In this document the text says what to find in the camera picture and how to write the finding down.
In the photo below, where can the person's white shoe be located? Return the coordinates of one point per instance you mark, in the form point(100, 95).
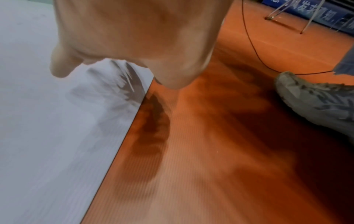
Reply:
point(318, 100)

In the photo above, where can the silver tripod stand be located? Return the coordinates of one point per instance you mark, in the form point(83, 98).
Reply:
point(311, 19)

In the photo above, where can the lilac yoga mat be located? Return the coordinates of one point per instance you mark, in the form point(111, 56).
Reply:
point(41, 131)

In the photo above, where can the distant blue wall banner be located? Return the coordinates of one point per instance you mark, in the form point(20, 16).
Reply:
point(332, 15)

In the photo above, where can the person's left hand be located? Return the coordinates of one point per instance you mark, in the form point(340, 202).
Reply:
point(138, 28)

